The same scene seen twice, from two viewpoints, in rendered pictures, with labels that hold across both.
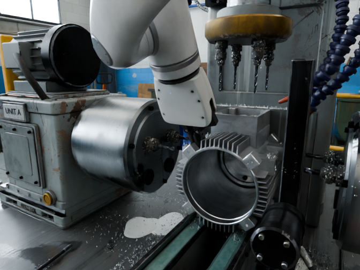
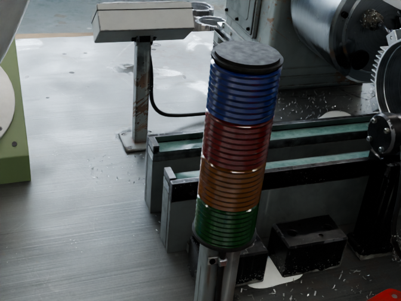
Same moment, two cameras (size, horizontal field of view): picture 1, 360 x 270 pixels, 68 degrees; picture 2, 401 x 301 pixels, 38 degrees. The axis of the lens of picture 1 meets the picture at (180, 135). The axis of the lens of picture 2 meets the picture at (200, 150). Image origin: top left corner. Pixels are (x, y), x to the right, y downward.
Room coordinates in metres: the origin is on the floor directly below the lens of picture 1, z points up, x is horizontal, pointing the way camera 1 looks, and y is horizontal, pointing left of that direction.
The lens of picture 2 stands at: (-0.42, -0.36, 1.39)
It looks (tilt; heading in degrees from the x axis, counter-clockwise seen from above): 31 degrees down; 38
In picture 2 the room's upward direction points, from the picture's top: 6 degrees clockwise
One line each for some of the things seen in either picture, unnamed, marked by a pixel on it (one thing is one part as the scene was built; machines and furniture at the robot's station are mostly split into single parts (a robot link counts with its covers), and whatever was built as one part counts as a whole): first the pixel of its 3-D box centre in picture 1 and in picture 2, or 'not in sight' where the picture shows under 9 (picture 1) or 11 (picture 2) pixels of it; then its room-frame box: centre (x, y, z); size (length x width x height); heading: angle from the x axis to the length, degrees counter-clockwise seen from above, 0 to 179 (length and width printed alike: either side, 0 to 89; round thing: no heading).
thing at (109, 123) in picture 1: (116, 140); (348, 4); (0.75, 0.18, 1.04); 0.37 x 0.25 x 0.25; 60
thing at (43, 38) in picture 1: (42, 96); not in sight; (0.86, 0.44, 1.16); 0.33 x 0.26 x 0.42; 60
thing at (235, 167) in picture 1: (246, 159); not in sight; (0.65, -0.17, 1.02); 0.15 x 0.02 x 0.15; 60
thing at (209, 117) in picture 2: not in sight; (237, 131); (-0.05, -0.11, 1.14); 0.06 x 0.06 x 0.04
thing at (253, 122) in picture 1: (241, 127); not in sight; (0.60, -0.14, 1.11); 0.12 x 0.11 x 0.07; 150
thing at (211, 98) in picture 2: not in sight; (243, 85); (-0.05, -0.11, 1.19); 0.06 x 0.06 x 0.04
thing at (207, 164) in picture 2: not in sight; (231, 174); (-0.05, -0.11, 1.10); 0.06 x 0.06 x 0.04
